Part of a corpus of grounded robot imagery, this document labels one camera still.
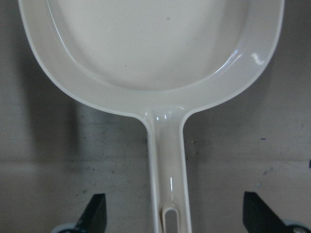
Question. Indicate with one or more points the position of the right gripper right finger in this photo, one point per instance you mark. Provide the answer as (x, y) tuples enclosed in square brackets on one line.
[(258, 217)]

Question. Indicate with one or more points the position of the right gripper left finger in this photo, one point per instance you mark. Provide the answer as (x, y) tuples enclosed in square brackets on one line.
[(94, 217)]

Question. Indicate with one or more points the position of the cream plastic dustpan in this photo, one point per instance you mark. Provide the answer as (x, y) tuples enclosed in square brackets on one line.
[(159, 61)]

